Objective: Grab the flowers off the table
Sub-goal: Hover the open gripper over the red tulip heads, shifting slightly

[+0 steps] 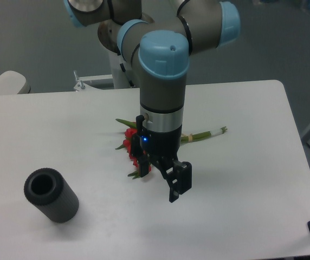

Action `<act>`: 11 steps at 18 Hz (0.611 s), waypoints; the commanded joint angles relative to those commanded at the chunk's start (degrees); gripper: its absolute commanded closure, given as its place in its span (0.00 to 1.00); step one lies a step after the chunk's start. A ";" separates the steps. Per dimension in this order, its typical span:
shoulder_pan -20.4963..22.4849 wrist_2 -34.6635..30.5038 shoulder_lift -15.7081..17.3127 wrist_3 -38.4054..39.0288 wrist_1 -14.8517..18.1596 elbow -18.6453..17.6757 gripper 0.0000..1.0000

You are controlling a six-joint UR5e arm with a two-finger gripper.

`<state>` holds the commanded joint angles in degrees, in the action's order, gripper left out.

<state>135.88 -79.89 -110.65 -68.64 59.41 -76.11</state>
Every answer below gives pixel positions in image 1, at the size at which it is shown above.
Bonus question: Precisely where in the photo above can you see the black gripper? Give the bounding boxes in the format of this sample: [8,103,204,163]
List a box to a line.
[131,126,192,203]

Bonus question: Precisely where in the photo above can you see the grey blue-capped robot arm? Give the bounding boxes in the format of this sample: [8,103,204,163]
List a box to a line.
[64,1,241,202]

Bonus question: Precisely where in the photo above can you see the red tulip bouquet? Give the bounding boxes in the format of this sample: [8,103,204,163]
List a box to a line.
[114,118,228,180]

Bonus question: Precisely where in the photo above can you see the dark grey ribbed vase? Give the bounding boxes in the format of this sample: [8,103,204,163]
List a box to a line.
[23,168,79,223]

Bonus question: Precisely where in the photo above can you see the white chair armrest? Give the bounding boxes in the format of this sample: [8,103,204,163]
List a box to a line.
[0,70,31,95]

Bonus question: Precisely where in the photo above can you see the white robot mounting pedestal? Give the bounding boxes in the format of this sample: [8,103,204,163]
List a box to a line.
[73,51,136,92]

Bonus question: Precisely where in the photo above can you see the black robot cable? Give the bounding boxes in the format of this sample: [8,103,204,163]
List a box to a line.
[118,55,136,88]

